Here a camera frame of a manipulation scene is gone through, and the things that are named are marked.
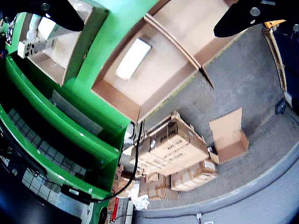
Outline cardboard box white labels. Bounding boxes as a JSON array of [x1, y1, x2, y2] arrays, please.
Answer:
[[122, 136, 173, 178]]

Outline small black floor box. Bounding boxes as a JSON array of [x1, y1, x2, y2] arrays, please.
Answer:
[[275, 98, 286, 115]]

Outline dark red tall carton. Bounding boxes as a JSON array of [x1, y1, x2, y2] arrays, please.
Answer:
[[116, 37, 152, 81]]

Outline black white patterned card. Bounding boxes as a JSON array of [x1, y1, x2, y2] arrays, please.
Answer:
[[5, 15, 19, 45]]

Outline orange plastic tool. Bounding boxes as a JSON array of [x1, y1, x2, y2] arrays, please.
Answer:
[[263, 19, 286, 29]]

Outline shallow cardboard tray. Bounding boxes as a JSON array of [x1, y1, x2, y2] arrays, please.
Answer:
[[17, 0, 109, 87]]

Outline green metal rack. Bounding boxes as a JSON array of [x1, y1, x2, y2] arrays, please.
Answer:
[[0, 0, 169, 224]]

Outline red white printed carton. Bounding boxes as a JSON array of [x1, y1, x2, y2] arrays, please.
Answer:
[[107, 196, 120, 222]]

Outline cow print carton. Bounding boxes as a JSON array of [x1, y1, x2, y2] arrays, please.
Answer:
[[17, 40, 47, 59]]

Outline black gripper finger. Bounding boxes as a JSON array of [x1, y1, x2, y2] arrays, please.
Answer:
[[214, 0, 299, 38], [0, 0, 85, 32]]

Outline flattened cardboard box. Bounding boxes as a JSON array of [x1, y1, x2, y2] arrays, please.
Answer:
[[207, 106, 250, 165]]

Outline brown cardboard box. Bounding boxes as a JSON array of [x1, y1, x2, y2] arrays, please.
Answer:
[[145, 0, 248, 69], [91, 14, 215, 124]]

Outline taped cardboard box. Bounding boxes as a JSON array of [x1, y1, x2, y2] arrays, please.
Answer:
[[170, 158, 219, 192]]

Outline thick black cable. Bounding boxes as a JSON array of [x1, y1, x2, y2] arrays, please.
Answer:
[[92, 121, 144, 203]]

